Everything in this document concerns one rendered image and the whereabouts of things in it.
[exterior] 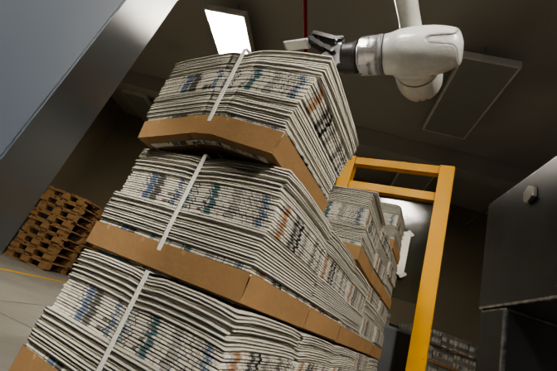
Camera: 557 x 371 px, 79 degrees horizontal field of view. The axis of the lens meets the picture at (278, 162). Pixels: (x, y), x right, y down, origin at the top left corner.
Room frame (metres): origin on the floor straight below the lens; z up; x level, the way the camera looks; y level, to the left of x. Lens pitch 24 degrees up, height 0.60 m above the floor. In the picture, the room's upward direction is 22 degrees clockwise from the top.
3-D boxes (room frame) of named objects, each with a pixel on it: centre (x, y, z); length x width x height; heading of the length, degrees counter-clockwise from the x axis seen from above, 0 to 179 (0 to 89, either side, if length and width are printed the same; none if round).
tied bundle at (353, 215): (1.22, -0.24, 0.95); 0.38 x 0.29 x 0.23; 60
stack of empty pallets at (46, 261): (6.98, 3.25, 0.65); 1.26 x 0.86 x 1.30; 170
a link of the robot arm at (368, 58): (0.59, -0.11, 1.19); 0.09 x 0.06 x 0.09; 148
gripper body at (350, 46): (0.63, -0.05, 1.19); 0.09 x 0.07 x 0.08; 58
